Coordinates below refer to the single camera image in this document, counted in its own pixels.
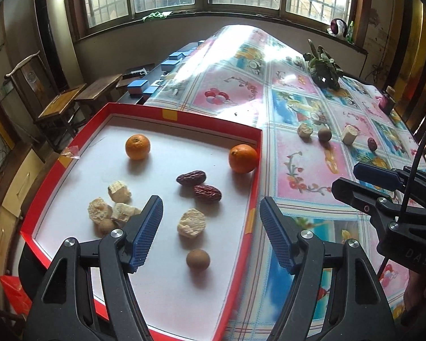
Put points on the large orange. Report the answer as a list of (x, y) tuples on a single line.
[(243, 158)]

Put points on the beige standing air conditioner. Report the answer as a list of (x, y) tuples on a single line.
[(56, 42)]

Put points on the green potted plant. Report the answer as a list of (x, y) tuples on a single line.
[(323, 65)]

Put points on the yellow wooden door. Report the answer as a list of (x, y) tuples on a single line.
[(417, 53)]

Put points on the green cloth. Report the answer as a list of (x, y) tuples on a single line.
[(156, 15)]

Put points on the wooden bench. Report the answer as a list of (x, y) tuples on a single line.
[(96, 90)]

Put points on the black box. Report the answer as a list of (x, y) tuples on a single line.
[(138, 72)]

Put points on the wooden chair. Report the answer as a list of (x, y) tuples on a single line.
[(60, 101)]

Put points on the dark red jar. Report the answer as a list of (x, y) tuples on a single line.
[(387, 101)]

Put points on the small orange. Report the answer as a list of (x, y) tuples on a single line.
[(137, 146)]

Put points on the printed plastic tablecloth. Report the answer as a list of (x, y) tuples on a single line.
[(298, 184)]

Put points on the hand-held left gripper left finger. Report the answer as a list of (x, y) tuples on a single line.
[(147, 234)]

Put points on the red cardboard tray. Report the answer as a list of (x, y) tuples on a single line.
[(163, 149)]

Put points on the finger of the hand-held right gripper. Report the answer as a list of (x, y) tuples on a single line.
[(376, 174), (351, 191)]

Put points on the wooden cabinet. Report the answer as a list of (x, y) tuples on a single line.
[(17, 191)]

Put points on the red plastic bag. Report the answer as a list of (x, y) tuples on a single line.
[(14, 287)]

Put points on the green bottle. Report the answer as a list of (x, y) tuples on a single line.
[(350, 30)]

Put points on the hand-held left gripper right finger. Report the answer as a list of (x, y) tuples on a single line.
[(278, 234)]

